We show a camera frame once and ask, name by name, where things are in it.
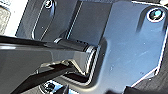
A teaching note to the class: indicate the grey robot torso limb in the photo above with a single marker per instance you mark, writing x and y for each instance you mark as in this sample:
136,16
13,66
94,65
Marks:
40,56

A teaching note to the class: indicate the round silver base screw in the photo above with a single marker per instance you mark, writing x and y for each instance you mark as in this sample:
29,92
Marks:
155,15

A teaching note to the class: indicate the small silver base screw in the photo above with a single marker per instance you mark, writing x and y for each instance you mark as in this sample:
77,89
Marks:
48,4

